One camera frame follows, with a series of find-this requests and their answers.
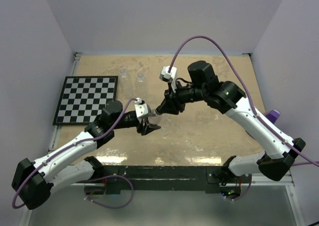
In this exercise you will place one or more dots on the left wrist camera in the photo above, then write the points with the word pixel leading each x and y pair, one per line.
pixel 142 109

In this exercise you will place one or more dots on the clear bottle back left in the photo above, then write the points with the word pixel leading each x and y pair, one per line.
pixel 126 83

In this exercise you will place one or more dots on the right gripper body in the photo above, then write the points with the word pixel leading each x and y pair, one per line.
pixel 183 94

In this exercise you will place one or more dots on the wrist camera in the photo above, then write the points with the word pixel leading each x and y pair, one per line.
pixel 142 109
pixel 169 75

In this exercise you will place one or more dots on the clear bottle back right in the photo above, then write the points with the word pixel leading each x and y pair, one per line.
pixel 141 87

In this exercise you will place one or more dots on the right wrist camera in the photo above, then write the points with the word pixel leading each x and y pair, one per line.
pixel 169 75

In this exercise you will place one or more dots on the aluminium rail left edge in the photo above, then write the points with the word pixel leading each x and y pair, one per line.
pixel 60 108

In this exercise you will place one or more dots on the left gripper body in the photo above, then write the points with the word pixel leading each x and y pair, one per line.
pixel 137 121

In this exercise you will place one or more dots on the purple object table edge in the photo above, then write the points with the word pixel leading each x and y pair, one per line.
pixel 272 115

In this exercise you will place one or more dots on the black white checkerboard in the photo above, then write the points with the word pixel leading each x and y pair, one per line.
pixel 88 95

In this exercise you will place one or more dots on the small clear plastic bottle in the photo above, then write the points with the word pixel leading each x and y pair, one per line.
pixel 155 118

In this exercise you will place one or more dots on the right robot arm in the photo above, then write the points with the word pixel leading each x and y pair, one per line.
pixel 280 150

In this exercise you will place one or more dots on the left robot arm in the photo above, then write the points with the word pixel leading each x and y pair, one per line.
pixel 35 181

